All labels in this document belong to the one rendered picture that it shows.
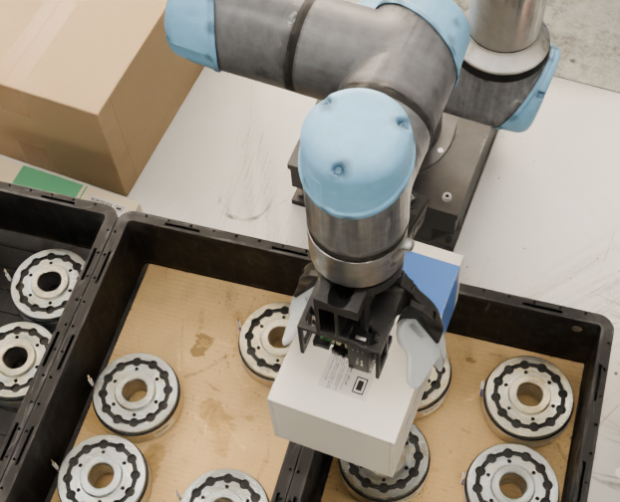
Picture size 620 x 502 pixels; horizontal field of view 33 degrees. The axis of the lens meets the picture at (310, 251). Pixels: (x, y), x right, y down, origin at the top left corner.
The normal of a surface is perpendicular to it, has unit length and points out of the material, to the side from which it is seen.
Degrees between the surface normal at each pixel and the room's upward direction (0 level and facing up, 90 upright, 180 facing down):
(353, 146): 0
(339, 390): 0
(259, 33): 43
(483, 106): 89
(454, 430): 0
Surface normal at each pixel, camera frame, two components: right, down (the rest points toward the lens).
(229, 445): -0.05, -0.51
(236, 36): -0.32, 0.33
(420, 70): 0.37, -0.31
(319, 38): -0.22, -0.03
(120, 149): 0.92, 0.31
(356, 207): -0.04, 0.84
